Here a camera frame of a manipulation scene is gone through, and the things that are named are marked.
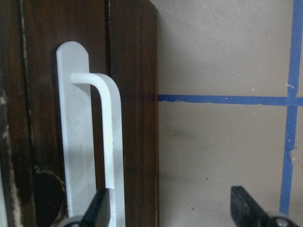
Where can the dark wooden drawer box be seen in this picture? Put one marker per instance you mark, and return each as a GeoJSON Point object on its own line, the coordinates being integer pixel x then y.
{"type": "Point", "coordinates": [121, 39]}

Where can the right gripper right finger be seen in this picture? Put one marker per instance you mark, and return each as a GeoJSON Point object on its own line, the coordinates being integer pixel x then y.
{"type": "Point", "coordinates": [245, 211]}

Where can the white drawer handle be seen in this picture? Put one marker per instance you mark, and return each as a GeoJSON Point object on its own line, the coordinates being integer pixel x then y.
{"type": "Point", "coordinates": [75, 81]}

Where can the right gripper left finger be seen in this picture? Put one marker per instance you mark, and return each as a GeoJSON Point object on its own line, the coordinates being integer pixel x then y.
{"type": "Point", "coordinates": [98, 212]}

